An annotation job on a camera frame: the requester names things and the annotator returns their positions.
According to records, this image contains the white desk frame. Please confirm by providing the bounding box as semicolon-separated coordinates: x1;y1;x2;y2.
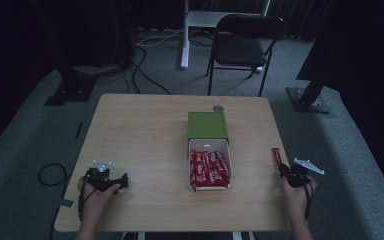
180;0;272;70

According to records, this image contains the person's right hand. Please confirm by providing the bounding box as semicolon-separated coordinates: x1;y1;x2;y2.
281;175;319;222

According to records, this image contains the black folding chair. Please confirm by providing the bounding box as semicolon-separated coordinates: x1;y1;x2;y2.
205;13;285;98

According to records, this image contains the looped black cable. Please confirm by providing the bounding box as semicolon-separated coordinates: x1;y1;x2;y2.
37;162;70;188

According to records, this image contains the white floor cable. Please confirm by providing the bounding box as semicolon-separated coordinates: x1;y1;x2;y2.
135;27;186;48

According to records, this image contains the person's left hand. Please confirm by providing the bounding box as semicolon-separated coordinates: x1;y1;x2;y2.
77;176;122;231

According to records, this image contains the black stand with base plate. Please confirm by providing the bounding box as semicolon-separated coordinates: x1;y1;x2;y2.
44;0;135;107

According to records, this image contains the grey tape piece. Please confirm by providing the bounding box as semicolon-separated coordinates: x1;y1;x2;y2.
59;198;76;209

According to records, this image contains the white drawer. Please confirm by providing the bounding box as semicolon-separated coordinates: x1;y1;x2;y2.
187;138;233;192

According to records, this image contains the left hand-held gripper cable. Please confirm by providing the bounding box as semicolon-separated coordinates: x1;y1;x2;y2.
77;175;98;222

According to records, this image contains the green drawer cabinet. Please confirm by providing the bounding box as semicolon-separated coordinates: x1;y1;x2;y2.
187;111;230;141

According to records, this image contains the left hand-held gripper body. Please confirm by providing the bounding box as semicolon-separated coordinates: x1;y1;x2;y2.
84;159;125;193

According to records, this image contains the hand-held gripper cable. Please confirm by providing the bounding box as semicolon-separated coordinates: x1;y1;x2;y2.
302;174;315;221
77;175;98;222

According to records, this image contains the right hand-held gripper cable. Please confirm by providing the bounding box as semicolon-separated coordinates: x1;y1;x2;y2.
302;174;315;221

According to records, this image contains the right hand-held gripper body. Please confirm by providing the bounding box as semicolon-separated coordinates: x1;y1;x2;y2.
282;157;326;188

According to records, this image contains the black floor cable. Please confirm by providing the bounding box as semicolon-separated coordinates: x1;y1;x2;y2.
125;45;173;96

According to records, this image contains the pile of red packets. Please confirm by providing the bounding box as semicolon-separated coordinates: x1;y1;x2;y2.
189;150;231;192

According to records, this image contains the red snack bar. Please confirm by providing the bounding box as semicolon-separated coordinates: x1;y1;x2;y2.
271;147;284;168

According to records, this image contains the black slanted stand with base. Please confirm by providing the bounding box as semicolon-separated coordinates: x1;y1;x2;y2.
286;31;335;115

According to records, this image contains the white table leg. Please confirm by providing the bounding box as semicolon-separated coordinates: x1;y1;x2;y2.
231;231;256;240

